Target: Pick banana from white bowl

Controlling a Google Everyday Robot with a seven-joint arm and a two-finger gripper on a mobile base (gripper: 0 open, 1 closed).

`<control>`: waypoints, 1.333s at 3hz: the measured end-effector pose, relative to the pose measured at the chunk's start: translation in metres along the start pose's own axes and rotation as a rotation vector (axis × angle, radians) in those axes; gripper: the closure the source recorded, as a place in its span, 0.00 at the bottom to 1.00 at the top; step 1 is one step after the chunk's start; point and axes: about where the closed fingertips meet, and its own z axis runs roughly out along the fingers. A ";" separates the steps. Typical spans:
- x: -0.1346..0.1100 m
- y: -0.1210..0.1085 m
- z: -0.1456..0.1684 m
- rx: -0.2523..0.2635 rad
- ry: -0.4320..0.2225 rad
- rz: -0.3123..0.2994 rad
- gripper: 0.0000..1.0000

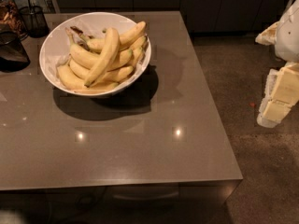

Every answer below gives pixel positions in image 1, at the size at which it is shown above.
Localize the black mesh cup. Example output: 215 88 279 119
20 6 50 38

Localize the dark glass jar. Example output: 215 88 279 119
0 0 27 39

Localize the white ceramic bowl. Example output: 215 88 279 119
39 12 151 97

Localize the yellow banana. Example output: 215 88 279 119
57 65 118 93
65 29 133 71
84 28 120 87
69 59 134 82
128 35 148 67
79 21 146 52

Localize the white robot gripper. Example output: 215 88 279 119
255 0 299 128

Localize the black dark object left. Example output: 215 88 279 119
0 31 30 72

